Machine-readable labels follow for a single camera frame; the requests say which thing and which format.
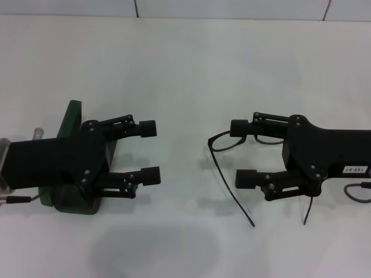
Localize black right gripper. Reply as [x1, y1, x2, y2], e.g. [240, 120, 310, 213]
[230, 112, 371, 202]

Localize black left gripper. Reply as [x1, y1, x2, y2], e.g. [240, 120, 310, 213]
[8, 119, 112, 199]

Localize black glasses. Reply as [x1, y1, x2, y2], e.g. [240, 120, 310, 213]
[207, 130, 315, 228]

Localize green glasses case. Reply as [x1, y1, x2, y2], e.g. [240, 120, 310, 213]
[39, 100, 117, 217]

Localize left arm cable with connector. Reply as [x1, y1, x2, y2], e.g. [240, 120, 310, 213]
[0, 194, 43, 205]

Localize arm cable with connector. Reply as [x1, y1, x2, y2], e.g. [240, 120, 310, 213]
[343, 181, 371, 202]
[0, 194, 43, 205]

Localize right arm cable with connector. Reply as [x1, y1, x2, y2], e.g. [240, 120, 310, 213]
[343, 181, 371, 202]

